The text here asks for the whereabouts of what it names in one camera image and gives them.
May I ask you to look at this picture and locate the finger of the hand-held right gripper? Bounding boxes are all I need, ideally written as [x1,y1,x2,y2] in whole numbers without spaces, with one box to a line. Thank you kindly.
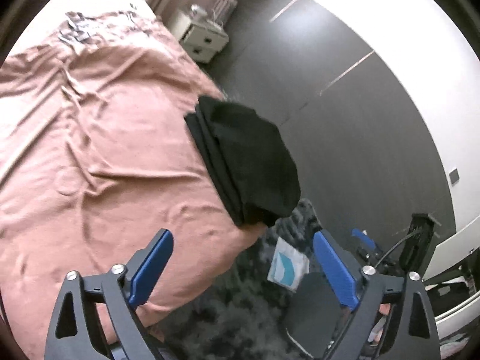
[350,228,387,267]

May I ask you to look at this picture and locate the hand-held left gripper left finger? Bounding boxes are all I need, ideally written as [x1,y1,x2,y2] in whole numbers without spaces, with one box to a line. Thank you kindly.
[44,228,175,360]

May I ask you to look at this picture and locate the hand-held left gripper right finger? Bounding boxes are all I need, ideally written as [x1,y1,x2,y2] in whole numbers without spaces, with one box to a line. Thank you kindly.
[312,230,441,360]

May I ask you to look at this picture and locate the black pants with white logo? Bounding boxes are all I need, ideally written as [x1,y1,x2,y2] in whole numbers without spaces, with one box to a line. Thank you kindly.
[195,95,302,227]

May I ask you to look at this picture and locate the white and blue plastic packet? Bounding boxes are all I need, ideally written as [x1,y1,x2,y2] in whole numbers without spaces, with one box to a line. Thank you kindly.
[267,237,310,291]

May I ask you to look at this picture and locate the cream nightstand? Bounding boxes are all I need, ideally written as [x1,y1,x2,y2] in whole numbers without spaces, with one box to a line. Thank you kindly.
[176,4,229,64]

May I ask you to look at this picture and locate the floral patterned cloth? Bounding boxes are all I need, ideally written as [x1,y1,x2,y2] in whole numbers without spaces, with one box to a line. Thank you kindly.
[58,5,151,46]

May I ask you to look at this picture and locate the white rack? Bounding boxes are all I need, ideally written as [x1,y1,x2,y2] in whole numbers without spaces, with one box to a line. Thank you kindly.
[212,0,239,27]

